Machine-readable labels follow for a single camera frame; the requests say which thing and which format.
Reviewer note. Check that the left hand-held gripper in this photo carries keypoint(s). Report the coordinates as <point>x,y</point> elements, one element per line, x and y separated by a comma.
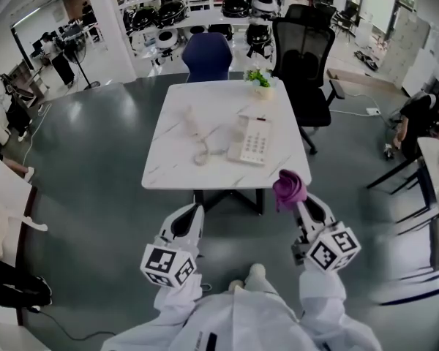
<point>168,263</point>

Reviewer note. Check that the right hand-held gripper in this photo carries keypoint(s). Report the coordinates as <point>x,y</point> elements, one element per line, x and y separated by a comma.
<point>333,249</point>

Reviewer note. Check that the purple cloth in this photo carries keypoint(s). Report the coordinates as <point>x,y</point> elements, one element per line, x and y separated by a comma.
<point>289,188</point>

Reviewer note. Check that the white desk phone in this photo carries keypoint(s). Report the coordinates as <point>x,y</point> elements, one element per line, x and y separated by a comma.
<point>254,141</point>

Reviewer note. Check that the white desk phone handset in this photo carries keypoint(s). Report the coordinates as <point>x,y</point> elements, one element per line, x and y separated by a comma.
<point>191,121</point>

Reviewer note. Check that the person's right forearm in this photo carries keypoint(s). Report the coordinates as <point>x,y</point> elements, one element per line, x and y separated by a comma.
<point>322,291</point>

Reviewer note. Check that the person's left forearm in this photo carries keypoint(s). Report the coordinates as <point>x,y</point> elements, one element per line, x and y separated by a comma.
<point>172,305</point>

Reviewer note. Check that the white marble desk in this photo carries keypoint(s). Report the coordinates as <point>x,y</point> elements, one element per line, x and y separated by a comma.
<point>190,176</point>

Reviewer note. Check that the white side desk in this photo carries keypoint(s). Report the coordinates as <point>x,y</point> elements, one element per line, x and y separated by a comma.
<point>3,196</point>

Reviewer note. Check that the person's white shoe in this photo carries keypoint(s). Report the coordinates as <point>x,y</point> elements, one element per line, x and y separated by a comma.
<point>257,274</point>
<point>236,285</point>

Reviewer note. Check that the person's white coat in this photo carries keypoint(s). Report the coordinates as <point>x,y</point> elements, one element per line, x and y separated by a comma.
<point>241,324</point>

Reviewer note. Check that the white power strip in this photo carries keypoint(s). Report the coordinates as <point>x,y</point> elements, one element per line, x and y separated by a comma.
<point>373,111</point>

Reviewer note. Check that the black mesh office chair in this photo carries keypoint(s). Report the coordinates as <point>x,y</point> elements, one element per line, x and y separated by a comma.
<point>303,75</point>

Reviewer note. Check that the potted plant in white pot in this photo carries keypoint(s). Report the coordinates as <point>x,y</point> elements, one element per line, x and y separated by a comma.
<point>259,80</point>

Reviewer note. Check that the blue chair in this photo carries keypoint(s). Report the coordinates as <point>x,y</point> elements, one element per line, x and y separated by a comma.
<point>206,55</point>

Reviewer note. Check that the black standing fan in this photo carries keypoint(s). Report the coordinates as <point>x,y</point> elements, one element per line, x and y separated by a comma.
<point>77,51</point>

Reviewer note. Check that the group of round domed devices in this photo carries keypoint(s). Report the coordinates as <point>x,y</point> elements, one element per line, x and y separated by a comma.
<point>172,13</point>

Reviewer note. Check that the white table with black frame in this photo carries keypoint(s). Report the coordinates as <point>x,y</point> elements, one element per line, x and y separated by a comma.
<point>433,166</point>

